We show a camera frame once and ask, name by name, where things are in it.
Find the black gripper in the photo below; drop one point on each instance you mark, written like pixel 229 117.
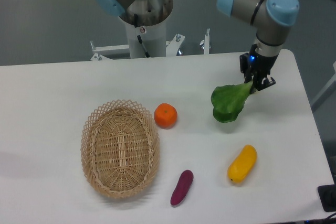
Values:
pixel 256 67

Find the green leafy vegetable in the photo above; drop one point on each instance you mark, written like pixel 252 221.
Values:
pixel 228 101

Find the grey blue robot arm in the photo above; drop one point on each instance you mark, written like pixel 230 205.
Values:
pixel 145 23

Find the orange tangerine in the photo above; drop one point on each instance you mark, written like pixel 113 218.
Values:
pixel 165 115

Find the yellow mango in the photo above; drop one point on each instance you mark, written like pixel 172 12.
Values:
pixel 243 164

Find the purple sweet potato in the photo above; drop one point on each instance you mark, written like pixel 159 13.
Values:
pixel 182 187

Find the black box at edge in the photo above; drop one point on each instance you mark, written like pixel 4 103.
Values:
pixel 327 197

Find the oval wicker basket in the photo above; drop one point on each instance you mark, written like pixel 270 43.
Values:
pixel 120 149

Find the white metal base frame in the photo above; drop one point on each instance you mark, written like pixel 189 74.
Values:
pixel 173 48

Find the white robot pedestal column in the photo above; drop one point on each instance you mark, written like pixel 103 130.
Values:
pixel 150 39

